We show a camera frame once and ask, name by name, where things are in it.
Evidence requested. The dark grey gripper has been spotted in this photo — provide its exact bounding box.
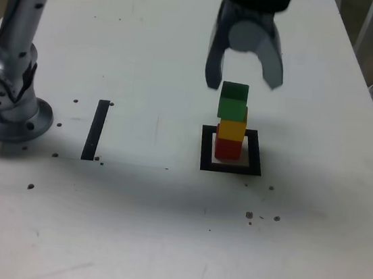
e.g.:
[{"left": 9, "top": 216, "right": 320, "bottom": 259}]
[{"left": 202, "top": 0, "right": 293, "bottom": 98}]

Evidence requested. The green cube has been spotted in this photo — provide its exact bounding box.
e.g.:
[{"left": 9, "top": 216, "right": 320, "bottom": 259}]
[{"left": 216, "top": 80, "right": 251, "bottom": 123}]

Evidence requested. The yellow cube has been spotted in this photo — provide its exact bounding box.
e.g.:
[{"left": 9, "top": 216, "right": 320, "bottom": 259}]
[{"left": 216, "top": 104, "right": 249, "bottom": 143}]

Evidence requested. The red cube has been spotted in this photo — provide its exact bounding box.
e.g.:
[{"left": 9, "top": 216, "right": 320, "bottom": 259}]
[{"left": 213, "top": 122, "right": 245, "bottom": 163}]

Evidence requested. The black tape square outline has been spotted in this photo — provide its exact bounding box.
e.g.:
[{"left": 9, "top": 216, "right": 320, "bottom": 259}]
[{"left": 197, "top": 123, "right": 267, "bottom": 178}]

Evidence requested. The black tape strip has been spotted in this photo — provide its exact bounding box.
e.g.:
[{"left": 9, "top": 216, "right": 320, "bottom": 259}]
[{"left": 80, "top": 97, "right": 111, "bottom": 163}]

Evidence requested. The white frame leg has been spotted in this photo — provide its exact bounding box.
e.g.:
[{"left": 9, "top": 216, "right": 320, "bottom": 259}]
[{"left": 351, "top": 0, "right": 373, "bottom": 58}]

